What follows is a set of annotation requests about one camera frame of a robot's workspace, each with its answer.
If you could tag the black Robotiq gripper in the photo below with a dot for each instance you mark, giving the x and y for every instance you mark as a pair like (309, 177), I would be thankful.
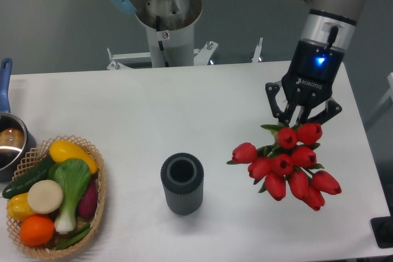
(308, 84)

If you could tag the red tulip bouquet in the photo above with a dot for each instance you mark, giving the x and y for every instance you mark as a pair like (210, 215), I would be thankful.
(290, 162)

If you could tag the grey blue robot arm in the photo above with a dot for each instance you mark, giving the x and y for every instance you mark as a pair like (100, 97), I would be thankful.
(330, 23)

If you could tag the dark grey ribbed vase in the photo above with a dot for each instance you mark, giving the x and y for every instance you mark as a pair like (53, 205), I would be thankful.
(182, 177)

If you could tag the white furniture leg right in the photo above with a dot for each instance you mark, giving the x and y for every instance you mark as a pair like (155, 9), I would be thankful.
(381, 107)

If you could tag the black device at table edge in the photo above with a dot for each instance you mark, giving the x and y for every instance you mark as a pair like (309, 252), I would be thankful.
(382, 230)

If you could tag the purple sweet potato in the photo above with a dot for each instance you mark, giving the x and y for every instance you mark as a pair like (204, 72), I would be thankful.
(88, 204)

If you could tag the green bok choy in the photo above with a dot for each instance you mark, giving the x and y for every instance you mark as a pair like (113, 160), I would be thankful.
(73, 176)

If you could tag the yellow squash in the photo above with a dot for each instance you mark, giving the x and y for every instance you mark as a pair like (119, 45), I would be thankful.
(61, 151)

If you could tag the green bean pods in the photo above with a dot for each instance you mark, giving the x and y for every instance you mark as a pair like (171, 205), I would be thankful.
(75, 238)

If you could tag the beige round disc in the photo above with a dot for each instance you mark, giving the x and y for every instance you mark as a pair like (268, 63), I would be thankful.
(45, 196)

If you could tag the dark green cucumber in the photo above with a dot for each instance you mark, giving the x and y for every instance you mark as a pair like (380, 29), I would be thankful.
(24, 182)

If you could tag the orange fruit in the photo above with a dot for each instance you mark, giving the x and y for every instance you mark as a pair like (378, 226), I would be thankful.
(36, 230)

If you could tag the woven wicker basket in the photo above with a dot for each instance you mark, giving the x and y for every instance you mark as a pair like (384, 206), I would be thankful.
(48, 251)

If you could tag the yellow bell pepper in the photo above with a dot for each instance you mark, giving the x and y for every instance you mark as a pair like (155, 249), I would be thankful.
(18, 208)

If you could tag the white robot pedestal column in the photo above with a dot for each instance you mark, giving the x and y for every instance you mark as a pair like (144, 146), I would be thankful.
(171, 48)

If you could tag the white metal base frame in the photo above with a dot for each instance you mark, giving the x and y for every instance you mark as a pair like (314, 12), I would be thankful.
(202, 57)

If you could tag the blue handled saucepan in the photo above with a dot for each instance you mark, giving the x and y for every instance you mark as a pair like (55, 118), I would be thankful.
(16, 140)

